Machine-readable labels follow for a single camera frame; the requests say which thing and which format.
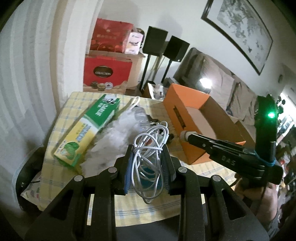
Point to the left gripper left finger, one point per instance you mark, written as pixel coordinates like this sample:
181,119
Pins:
85,209

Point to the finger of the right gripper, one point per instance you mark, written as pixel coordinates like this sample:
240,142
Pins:
208,143

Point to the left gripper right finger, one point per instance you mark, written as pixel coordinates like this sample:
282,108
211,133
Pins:
210,209

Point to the black star knob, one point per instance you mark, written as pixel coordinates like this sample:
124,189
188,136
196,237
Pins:
152,121
170,137

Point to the green yellow toothpaste box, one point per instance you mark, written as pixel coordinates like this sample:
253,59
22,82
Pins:
77,140

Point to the blue collapsible funnel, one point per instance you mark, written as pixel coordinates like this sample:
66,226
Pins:
149,182

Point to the clear bottle pink cap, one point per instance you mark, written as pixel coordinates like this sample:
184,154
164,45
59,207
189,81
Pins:
142,119

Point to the white fluffy duster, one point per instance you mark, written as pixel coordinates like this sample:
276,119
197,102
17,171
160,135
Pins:
112,142

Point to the small white pink bottle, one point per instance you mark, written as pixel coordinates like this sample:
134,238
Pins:
184,135

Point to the person right hand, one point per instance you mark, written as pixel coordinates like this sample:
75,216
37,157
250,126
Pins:
264,204

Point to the large brown carton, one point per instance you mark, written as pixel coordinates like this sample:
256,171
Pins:
247,132

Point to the orange cardboard box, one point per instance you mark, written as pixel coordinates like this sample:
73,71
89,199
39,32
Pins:
195,111

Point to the plastic storage bin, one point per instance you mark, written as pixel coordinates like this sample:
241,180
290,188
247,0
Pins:
30,169

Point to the bright portable lamp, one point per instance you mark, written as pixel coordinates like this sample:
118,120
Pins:
206,83

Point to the brown sofa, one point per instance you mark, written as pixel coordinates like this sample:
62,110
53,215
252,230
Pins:
227,89

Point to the brown cardboard box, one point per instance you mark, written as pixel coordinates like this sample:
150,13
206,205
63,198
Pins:
137,61

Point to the right black speaker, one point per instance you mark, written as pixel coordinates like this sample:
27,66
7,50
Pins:
175,52

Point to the black speaker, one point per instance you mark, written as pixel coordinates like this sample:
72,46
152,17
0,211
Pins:
175,52
153,45

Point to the left black speaker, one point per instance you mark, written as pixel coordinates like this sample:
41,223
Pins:
153,45

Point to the framed ink painting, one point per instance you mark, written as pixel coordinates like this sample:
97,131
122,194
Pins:
241,24

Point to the pink tissue pack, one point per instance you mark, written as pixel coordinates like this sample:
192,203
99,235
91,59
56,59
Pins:
134,42

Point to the red collection gift bag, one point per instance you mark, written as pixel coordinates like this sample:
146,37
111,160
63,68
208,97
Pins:
106,74

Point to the red gift bag upper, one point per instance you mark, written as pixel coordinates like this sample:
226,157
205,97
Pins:
110,36

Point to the white curtain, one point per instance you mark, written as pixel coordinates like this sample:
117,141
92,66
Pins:
43,45

